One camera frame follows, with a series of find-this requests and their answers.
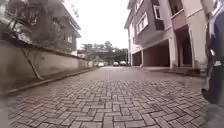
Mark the silver car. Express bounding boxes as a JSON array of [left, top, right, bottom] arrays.
[[119, 60, 128, 67]]

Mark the row of distant trees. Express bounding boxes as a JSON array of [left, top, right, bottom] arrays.
[[80, 40, 128, 54]]

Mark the grey brick paved road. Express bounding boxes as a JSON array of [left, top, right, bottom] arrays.
[[6, 65, 214, 128]]

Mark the brown building with dark roof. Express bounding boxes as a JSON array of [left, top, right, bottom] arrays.
[[19, 0, 82, 57]]

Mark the pale multi-storey building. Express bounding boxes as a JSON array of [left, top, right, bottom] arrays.
[[123, 0, 214, 71]]

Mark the leaning bare tree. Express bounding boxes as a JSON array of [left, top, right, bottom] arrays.
[[4, 0, 73, 81]]

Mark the person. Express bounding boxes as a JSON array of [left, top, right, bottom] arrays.
[[200, 3, 224, 108]]

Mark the long pale boundary wall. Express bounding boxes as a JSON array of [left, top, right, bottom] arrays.
[[0, 39, 96, 91]]

